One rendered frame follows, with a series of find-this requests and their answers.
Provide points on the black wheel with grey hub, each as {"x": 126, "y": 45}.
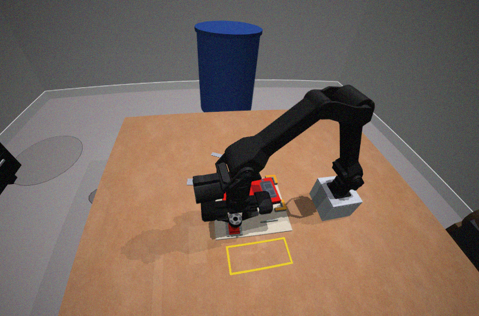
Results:
{"x": 237, "y": 223}

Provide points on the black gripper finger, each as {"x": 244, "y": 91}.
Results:
{"x": 225, "y": 219}
{"x": 246, "y": 215}

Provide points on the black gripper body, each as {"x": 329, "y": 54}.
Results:
{"x": 210, "y": 211}

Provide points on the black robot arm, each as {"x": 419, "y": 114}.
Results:
{"x": 248, "y": 156}

